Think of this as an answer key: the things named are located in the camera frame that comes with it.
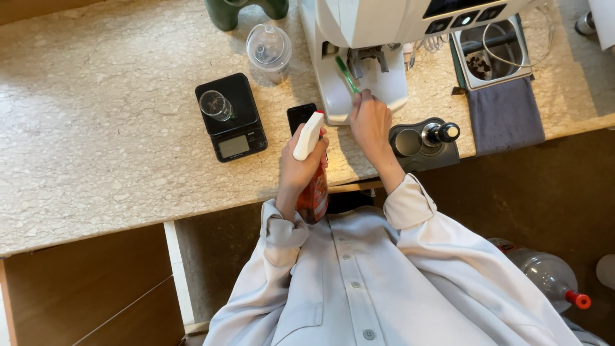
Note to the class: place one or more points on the person's right hand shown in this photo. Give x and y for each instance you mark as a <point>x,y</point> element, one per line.
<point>370,126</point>

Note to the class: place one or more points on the person's left hand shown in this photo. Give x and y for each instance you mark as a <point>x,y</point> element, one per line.
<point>297,163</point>

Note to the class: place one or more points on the person's left fingers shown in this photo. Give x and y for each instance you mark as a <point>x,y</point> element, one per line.
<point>321,144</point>

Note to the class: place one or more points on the person's right fingers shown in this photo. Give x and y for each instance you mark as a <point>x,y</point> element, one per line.
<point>365,100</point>

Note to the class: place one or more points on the green toothbrush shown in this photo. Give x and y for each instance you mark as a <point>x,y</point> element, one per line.
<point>347,74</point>

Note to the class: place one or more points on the orange spray bottle white trigger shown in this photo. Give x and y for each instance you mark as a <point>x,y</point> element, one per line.
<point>312,182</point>

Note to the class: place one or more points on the black smartphone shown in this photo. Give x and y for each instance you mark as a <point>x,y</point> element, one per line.
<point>299,117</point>

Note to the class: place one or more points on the white espresso machine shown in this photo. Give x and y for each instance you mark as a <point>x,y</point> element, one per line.
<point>374,43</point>

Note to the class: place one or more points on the grey tamping mat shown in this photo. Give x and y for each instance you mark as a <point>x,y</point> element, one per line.
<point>425,144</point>

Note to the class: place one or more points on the steel tamper black knob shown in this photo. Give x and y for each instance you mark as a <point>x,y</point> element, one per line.
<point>439,133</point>

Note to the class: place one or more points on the black digital kitchen scale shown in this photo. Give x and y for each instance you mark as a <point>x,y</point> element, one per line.
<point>231,117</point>

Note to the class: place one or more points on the clear plastic lidded bottle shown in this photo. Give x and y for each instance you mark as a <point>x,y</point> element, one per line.
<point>269,50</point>

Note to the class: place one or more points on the small clear glass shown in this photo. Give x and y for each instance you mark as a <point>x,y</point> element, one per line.
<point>216,105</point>

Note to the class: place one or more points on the steel knock box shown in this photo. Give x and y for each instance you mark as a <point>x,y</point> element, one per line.
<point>490,55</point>

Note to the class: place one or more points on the grey cloth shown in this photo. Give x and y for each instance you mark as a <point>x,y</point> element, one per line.
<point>505,115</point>

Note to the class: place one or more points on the person's white shirt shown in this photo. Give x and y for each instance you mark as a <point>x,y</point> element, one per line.
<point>384,278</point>

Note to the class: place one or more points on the dark green ceramic object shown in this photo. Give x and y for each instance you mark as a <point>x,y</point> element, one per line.
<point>240,10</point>

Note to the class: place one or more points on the small steel canister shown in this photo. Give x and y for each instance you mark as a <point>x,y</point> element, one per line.
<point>584,23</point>

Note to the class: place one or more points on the large clear plastic water bottle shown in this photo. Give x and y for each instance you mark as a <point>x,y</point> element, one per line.
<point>543,274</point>

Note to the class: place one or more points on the wooden cabinet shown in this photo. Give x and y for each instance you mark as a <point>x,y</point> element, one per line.
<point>91,288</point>

